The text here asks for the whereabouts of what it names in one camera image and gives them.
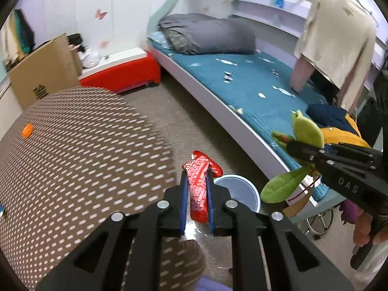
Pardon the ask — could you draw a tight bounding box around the person's right hand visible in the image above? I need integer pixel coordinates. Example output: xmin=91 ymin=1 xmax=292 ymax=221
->
xmin=352 ymin=209 xmax=374 ymax=247

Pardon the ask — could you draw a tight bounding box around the chrome stool base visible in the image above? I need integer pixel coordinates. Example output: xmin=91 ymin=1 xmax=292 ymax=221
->
xmin=302 ymin=210 xmax=334 ymax=241

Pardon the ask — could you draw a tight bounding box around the lilac wall shelf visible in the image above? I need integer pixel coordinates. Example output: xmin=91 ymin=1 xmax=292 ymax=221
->
xmin=230 ymin=0 xmax=310 ymax=37

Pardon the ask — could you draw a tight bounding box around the brown cardboard box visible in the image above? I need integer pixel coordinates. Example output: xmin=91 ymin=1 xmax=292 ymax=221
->
xmin=8 ymin=33 xmax=83 ymax=111

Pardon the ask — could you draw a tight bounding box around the blue pillow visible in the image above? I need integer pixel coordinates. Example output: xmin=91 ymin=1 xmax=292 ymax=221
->
xmin=147 ymin=31 xmax=172 ymax=50

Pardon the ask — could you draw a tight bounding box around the green plush leaf toy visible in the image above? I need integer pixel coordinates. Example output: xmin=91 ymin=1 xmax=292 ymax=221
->
xmin=260 ymin=109 xmax=325 ymax=204

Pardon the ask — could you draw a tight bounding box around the cream hanging sweater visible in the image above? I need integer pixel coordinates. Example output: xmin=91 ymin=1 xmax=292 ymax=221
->
xmin=293 ymin=0 xmax=377 ymax=113

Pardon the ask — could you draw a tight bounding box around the brown cardboard tag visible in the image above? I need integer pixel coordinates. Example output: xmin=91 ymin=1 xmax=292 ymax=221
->
xmin=283 ymin=195 xmax=317 ymax=219

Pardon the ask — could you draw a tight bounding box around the navy folded cloth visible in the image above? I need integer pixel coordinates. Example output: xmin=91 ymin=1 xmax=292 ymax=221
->
xmin=306 ymin=103 xmax=354 ymax=128

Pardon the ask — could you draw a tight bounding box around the teal printed bed sheet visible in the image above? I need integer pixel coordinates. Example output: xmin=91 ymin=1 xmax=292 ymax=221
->
xmin=147 ymin=32 xmax=334 ymax=202

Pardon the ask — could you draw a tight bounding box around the black tall panel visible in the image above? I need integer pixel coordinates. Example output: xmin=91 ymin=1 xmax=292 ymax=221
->
xmin=358 ymin=67 xmax=388 ymax=152

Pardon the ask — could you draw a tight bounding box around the white plastic bag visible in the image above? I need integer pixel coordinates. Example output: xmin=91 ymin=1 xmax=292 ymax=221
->
xmin=77 ymin=47 xmax=99 ymax=69

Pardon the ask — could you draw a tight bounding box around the green hanging garment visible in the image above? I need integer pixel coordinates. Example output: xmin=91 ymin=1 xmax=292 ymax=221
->
xmin=14 ymin=9 xmax=28 ymax=54

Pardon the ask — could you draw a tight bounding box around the dark hanging garment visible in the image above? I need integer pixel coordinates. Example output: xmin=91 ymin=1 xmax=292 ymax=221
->
xmin=23 ymin=10 xmax=35 ymax=47

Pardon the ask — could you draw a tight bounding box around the red bench with white top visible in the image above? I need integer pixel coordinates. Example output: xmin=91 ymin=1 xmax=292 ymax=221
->
xmin=78 ymin=48 xmax=162 ymax=94

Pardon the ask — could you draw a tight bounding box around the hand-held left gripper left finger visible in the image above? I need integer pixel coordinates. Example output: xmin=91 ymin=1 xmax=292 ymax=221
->
xmin=36 ymin=170 xmax=190 ymax=291

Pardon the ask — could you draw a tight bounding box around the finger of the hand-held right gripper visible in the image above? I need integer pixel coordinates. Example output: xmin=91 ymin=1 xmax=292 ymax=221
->
xmin=312 ymin=157 xmax=332 ymax=173
xmin=286 ymin=139 xmax=328 ymax=162

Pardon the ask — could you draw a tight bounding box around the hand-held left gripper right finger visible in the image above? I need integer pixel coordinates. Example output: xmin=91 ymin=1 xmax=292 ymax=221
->
xmin=205 ymin=170 xmax=356 ymax=291

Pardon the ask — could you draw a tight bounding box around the red snack wrapper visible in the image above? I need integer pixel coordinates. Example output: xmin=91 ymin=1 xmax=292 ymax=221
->
xmin=181 ymin=150 xmax=224 ymax=223

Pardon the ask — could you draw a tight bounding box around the black clothes pile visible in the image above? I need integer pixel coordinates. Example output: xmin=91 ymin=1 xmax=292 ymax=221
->
xmin=66 ymin=33 xmax=83 ymax=52

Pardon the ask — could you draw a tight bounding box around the grey folded quilt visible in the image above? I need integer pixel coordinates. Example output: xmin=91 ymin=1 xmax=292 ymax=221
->
xmin=157 ymin=13 xmax=257 ymax=56

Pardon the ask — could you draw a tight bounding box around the pink hanging garment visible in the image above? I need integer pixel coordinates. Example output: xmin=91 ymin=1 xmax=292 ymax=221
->
xmin=289 ymin=55 xmax=316 ymax=94

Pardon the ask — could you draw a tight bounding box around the low white cabinet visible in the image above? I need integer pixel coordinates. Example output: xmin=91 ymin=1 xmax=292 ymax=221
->
xmin=0 ymin=76 xmax=25 ymax=134

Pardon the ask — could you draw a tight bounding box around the magenta cloth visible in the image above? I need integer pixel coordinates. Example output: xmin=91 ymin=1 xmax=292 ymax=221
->
xmin=342 ymin=201 xmax=362 ymax=228

